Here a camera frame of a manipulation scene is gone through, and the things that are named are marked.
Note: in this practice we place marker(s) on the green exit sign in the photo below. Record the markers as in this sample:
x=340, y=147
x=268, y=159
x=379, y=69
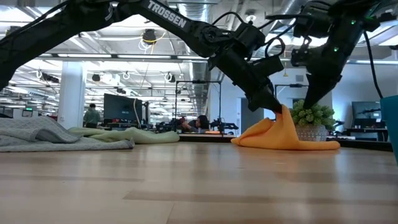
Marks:
x=29, y=109

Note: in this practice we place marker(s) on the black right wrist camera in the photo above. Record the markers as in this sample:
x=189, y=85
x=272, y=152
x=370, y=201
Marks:
x=300, y=57

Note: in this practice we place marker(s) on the black metal frame rig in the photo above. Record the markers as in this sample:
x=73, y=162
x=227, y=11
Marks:
x=292, y=85

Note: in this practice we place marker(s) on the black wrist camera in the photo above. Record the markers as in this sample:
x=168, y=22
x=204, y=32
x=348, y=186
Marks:
x=300, y=57
x=269, y=65

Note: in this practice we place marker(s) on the green plant in white pot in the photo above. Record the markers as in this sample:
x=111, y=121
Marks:
x=311, y=130

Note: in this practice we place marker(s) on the black desk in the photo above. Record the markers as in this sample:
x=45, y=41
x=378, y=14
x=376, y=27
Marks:
x=367, y=131

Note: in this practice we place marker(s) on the white building column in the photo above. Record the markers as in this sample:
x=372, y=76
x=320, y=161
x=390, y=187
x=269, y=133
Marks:
x=71, y=93

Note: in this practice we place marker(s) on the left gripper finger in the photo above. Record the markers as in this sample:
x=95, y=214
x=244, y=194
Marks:
x=276, y=101
x=261, y=101

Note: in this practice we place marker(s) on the ribbed silver ventilation duct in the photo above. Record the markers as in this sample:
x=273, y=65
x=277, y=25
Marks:
x=199, y=74

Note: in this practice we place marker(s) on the orange microfiber towel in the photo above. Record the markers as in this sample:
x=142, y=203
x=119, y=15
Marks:
x=280, y=137

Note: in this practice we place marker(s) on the long ceiling light strip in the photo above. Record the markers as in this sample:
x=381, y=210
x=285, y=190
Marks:
x=140, y=56

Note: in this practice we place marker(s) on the grey door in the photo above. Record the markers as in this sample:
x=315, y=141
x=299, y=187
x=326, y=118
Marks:
x=245, y=122

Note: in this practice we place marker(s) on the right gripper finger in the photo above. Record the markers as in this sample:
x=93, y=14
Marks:
x=317, y=88

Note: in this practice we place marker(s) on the large black monitor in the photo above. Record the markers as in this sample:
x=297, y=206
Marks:
x=121, y=107

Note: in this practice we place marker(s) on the black table edge rail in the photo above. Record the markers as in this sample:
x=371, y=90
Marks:
x=205, y=138

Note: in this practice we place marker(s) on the black background robot arm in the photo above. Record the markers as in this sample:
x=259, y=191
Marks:
x=222, y=125

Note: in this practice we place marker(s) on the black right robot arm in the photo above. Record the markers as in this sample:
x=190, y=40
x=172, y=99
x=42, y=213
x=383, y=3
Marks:
x=314, y=21

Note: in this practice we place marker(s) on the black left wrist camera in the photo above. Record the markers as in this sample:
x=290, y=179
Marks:
x=269, y=65

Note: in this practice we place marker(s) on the smooth silver ventilation duct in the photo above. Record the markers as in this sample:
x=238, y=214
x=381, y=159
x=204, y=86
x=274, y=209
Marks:
x=287, y=7

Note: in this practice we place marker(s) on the light green towel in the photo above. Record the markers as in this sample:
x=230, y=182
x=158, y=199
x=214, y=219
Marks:
x=149, y=137

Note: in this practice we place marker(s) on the person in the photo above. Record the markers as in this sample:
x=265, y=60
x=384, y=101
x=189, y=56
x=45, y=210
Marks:
x=200, y=123
x=92, y=116

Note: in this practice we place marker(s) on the grey wall vent grille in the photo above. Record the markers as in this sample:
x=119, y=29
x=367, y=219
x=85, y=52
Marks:
x=299, y=78

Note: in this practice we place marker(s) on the black monitor lit screen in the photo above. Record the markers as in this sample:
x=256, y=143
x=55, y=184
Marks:
x=363, y=113

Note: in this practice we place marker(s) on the grey waffle towel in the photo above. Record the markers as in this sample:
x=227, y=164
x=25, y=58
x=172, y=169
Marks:
x=31, y=130

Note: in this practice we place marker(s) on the round white ceiling sensor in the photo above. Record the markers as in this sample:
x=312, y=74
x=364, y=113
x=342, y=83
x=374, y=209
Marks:
x=250, y=17

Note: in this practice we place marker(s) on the yellow hanging tag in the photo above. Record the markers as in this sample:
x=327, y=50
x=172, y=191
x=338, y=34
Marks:
x=285, y=74

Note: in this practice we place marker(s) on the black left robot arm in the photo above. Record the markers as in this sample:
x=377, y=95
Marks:
x=77, y=18

